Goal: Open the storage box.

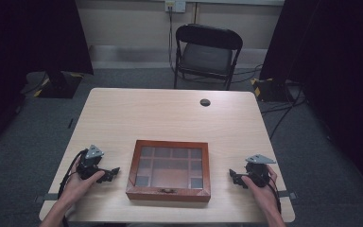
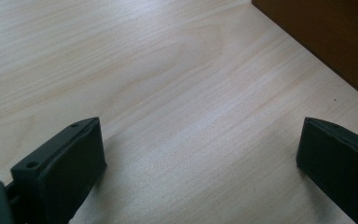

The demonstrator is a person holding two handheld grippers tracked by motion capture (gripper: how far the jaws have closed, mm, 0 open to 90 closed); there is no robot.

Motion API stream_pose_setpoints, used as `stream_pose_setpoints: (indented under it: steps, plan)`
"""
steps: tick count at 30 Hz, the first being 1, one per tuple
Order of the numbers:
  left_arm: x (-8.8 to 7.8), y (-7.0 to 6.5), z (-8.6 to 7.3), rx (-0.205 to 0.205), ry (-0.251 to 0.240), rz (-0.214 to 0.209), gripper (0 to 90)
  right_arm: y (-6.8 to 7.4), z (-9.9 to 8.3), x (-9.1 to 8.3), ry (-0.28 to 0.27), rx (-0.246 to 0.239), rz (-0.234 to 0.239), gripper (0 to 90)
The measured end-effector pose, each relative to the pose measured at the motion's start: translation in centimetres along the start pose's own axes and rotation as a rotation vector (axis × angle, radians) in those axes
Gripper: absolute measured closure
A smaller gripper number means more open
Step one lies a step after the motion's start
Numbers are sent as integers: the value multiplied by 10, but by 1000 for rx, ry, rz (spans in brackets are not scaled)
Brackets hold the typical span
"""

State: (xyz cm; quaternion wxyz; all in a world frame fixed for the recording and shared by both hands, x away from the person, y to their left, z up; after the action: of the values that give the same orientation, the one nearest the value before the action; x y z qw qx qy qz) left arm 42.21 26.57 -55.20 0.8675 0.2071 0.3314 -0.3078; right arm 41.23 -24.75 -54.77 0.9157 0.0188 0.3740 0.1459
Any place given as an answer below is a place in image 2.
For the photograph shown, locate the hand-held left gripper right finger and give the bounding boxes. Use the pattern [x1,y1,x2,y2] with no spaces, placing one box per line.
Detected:
[296,117,358,224]

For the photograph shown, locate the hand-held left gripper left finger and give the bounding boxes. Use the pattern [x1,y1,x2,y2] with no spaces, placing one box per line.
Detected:
[10,117,108,224]

